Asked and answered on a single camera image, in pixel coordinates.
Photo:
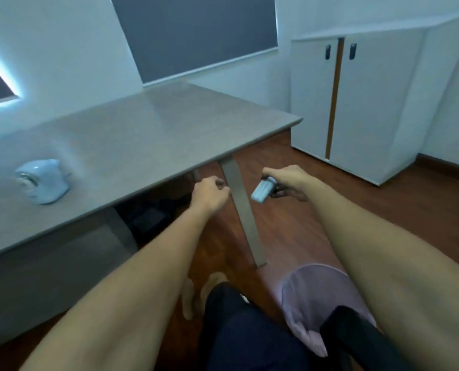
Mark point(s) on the person's left hand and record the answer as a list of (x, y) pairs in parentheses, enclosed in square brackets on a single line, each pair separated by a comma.
[(210, 195)]

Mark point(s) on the person's right hand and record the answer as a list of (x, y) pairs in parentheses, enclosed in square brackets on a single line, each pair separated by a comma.
[(297, 181)]

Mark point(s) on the light blue shavings drawer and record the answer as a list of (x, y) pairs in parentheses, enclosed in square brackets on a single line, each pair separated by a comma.
[(261, 191)]

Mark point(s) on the light blue pencil sharpener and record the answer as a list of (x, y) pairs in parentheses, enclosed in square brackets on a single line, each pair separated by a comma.
[(46, 185)]

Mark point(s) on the person's left forearm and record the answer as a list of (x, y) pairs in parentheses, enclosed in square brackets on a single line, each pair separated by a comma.
[(125, 301)]

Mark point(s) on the person's right forearm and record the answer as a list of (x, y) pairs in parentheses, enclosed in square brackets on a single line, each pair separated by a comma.
[(391, 274)]

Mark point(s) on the person's left foot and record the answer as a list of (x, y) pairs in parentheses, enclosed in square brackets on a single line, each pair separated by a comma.
[(214, 286)]

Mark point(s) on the person's left leg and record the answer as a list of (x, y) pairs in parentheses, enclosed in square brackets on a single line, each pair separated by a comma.
[(248, 336)]

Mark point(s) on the person's leg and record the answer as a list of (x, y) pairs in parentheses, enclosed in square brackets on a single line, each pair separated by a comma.
[(248, 336), (360, 343)]

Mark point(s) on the person's right leg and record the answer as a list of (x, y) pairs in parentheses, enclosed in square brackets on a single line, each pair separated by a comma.
[(360, 343)]

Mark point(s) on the grey flat table leg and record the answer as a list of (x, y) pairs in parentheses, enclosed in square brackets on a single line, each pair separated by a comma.
[(245, 212)]

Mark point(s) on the black box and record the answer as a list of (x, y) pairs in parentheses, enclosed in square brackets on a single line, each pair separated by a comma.
[(149, 222)]

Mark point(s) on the white two-door cabinet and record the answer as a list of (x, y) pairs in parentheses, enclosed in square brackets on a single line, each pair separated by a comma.
[(372, 104)]

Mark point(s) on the bin with pink bag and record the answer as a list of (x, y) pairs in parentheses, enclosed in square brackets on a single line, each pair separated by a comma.
[(310, 297)]

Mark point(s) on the plain grey window blind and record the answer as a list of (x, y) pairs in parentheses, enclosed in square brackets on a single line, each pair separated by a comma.
[(198, 30)]

